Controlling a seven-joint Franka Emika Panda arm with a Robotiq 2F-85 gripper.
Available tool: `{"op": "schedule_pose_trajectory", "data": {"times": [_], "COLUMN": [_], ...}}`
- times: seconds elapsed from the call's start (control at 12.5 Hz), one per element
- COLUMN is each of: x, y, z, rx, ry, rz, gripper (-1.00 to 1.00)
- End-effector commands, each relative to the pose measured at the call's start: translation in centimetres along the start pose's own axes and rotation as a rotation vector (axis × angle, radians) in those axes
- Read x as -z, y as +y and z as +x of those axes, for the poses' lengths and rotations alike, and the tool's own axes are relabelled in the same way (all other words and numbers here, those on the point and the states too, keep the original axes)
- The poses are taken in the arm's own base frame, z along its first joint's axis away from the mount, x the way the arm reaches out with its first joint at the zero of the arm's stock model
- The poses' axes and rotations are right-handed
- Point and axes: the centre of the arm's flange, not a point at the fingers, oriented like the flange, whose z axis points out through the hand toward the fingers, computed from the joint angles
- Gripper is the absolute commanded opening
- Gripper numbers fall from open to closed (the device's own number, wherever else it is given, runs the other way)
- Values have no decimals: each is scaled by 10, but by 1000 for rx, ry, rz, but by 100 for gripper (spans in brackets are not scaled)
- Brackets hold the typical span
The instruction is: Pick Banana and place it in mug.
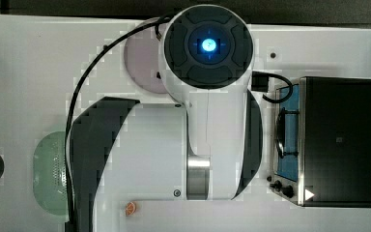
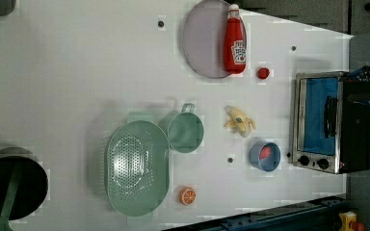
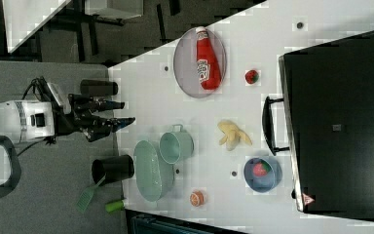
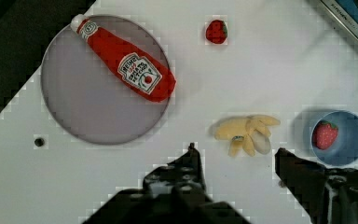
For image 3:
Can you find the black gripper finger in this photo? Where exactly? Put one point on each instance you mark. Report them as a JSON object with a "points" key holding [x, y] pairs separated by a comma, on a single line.
{"points": [[103, 105], [117, 124]]}

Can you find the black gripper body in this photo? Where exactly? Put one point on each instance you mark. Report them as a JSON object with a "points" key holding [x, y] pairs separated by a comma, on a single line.
{"points": [[82, 119]]}

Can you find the peeled yellow banana toy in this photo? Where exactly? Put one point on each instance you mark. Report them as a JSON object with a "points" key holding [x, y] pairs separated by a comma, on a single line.
{"points": [[232, 135]]}

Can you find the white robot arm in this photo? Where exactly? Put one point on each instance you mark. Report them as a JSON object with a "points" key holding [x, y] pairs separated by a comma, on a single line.
{"points": [[32, 121]]}

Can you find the green metal mug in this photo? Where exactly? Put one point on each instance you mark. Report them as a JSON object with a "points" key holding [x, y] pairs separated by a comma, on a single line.
{"points": [[176, 145]]}

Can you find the black cylinder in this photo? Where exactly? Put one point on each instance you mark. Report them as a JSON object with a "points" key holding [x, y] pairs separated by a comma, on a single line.
{"points": [[99, 88]]}

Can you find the green oval colander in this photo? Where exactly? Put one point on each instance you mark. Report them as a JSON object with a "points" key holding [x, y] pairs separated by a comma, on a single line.
{"points": [[154, 176]]}

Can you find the green slotted spatula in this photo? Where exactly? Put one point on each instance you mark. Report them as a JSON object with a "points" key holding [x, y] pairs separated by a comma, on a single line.
{"points": [[87, 195]]}

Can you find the grey round plate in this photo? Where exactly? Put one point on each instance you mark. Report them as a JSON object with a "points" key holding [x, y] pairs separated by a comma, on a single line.
{"points": [[185, 66]]}

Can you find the red ketchup bottle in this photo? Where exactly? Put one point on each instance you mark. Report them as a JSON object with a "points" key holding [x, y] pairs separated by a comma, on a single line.
{"points": [[207, 63]]}

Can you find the orange slice toy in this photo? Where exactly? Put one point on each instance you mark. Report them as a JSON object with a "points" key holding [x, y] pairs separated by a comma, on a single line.
{"points": [[196, 198]]}

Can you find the red strawberry toy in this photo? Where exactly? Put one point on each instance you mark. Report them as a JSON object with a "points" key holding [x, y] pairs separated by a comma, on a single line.
{"points": [[251, 76]]}

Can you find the strawberry toy in bowl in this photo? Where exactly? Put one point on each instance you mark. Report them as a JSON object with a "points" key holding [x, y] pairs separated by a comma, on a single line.
{"points": [[261, 169]]}

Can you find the blue bowl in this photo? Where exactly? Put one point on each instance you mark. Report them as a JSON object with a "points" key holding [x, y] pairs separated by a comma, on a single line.
{"points": [[265, 183]]}

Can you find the black toaster oven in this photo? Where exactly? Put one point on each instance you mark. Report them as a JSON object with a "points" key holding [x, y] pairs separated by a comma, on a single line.
{"points": [[328, 101]]}

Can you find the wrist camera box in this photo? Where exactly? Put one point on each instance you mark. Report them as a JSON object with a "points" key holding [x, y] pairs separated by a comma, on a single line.
{"points": [[60, 97]]}

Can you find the green cylinder handle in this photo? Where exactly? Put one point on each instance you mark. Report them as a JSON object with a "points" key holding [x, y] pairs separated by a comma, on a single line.
{"points": [[115, 206]]}

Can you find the dark blue frame rail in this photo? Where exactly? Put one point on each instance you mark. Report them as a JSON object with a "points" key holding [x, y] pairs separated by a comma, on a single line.
{"points": [[147, 224]]}

